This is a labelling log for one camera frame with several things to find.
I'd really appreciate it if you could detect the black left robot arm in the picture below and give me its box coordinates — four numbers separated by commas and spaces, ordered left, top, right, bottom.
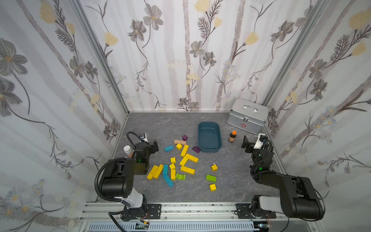
94, 140, 159, 221

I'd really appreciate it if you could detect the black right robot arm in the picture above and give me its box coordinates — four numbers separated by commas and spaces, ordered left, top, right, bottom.
241, 135, 325, 221

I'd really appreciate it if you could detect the small teal block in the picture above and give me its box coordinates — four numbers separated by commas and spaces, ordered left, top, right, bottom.
164, 145, 174, 152

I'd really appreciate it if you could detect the orange cap brown bottle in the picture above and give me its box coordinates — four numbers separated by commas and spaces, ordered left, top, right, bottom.
229, 130, 237, 142

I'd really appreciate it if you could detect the natural wood block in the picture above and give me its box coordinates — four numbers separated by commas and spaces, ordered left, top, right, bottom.
174, 140, 186, 146

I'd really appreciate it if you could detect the upright teal block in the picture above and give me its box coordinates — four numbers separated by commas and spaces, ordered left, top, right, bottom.
163, 164, 169, 175

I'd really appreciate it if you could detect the white cap orange bottle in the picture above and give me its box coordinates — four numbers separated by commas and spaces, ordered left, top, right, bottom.
123, 145, 134, 158

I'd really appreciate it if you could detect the long yellow block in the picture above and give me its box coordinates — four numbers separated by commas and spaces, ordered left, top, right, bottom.
181, 145, 189, 157
153, 164, 164, 179
181, 166, 195, 175
185, 154, 199, 163

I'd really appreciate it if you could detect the silver metal case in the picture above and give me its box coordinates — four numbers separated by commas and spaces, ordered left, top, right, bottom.
227, 98, 269, 135

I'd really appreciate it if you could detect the yellow upright block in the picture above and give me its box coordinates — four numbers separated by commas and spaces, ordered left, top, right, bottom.
171, 169, 176, 181

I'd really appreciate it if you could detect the yellow rectangular block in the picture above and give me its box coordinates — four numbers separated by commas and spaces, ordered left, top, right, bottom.
179, 157, 188, 166

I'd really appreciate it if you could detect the long teal block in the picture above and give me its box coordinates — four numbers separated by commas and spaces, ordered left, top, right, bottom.
162, 174, 174, 188

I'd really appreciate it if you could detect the teal plastic bin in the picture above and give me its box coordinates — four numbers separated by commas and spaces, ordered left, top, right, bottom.
198, 121, 222, 153

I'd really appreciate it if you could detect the green arch block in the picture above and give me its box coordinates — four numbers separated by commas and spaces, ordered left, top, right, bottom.
175, 173, 186, 180

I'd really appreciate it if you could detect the purple wedge block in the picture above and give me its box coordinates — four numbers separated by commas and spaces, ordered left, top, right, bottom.
192, 146, 201, 153

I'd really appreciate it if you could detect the green flat block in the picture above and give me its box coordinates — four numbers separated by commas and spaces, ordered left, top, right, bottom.
206, 175, 217, 183

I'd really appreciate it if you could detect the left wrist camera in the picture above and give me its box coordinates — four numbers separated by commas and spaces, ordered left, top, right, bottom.
139, 132, 148, 142

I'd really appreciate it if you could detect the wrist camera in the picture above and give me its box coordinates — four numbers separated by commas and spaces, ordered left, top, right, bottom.
139, 132, 148, 142
254, 133, 268, 149

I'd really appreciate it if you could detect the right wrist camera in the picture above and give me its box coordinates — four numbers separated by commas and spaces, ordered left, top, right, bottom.
254, 133, 268, 149

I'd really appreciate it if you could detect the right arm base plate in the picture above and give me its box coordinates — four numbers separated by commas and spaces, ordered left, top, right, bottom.
234, 203, 277, 219

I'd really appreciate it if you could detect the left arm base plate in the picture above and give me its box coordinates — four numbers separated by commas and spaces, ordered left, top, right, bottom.
120, 204, 162, 221

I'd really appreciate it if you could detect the aluminium rail frame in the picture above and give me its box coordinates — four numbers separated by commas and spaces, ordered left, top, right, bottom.
74, 202, 324, 232

